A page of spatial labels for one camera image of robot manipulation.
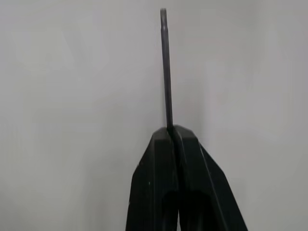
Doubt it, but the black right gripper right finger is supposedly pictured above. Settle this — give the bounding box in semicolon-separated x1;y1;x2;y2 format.
170;124;249;231

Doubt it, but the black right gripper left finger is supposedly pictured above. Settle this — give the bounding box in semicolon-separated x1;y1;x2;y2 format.
126;127;180;231

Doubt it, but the long grey metal screwdriver bit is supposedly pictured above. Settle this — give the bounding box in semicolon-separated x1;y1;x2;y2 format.
160;8;174;128

